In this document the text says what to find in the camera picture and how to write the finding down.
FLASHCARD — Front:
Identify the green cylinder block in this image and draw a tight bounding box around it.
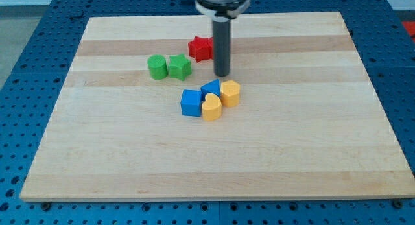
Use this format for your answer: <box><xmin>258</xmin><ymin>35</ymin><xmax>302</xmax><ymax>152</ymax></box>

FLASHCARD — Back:
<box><xmin>147</xmin><ymin>54</ymin><xmax>168</xmax><ymax>80</ymax></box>

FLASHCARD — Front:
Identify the blue cube block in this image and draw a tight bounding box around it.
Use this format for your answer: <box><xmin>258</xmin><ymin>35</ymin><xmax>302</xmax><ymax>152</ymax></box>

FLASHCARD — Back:
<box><xmin>180</xmin><ymin>89</ymin><xmax>202</xmax><ymax>117</ymax></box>

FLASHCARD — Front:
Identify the red block behind rod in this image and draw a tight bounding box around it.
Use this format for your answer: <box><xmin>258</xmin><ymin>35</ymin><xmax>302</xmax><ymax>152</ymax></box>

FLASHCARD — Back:
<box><xmin>207</xmin><ymin>37</ymin><xmax>214</xmax><ymax>59</ymax></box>

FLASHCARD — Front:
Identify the red star block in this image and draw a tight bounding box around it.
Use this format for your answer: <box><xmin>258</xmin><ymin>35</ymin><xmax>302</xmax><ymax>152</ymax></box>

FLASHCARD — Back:
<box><xmin>187</xmin><ymin>36</ymin><xmax>210</xmax><ymax>62</ymax></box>

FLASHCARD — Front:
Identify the wooden board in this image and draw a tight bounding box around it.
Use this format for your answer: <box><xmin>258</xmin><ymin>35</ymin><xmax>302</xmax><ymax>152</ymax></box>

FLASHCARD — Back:
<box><xmin>20</xmin><ymin>12</ymin><xmax>414</xmax><ymax>202</ymax></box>

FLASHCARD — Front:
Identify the red object at edge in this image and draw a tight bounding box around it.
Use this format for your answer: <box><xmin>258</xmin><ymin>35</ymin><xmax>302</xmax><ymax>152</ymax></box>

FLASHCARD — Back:
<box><xmin>402</xmin><ymin>21</ymin><xmax>415</xmax><ymax>41</ymax></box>

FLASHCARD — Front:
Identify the blue triangle block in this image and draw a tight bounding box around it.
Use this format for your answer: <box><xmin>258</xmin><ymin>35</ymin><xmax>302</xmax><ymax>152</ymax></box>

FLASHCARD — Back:
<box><xmin>200</xmin><ymin>79</ymin><xmax>220</xmax><ymax>101</ymax></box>

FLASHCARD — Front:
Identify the yellow pentagon block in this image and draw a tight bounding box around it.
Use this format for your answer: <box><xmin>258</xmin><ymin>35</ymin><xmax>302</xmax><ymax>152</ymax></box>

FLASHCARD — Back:
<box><xmin>220</xmin><ymin>80</ymin><xmax>241</xmax><ymax>107</ymax></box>

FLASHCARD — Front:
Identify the green star block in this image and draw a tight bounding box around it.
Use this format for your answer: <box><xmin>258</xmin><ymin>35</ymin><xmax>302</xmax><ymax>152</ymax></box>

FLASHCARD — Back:
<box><xmin>168</xmin><ymin>54</ymin><xmax>192</xmax><ymax>81</ymax></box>

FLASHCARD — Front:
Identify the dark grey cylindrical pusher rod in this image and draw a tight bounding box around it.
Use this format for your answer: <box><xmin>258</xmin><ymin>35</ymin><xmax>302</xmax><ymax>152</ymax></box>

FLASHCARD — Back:
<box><xmin>212</xmin><ymin>19</ymin><xmax>231</xmax><ymax>77</ymax></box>

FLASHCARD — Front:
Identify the yellow heart block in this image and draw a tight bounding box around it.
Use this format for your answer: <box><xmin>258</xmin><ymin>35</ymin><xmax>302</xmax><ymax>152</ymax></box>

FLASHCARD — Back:
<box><xmin>202</xmin><ymin>93</ymin><xmax>222</xmax><ymax>121</ymax></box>

